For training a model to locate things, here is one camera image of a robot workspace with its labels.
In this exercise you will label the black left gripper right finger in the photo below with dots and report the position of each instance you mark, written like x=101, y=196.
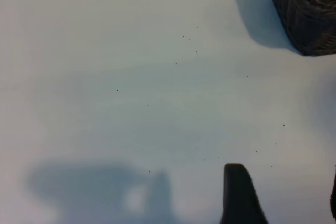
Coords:
x=334, y=200

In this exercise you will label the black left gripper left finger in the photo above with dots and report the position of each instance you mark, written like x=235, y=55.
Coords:
x=240, y=197

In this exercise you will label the dark brown woven basket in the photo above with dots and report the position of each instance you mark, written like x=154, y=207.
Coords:
x=302, y=11

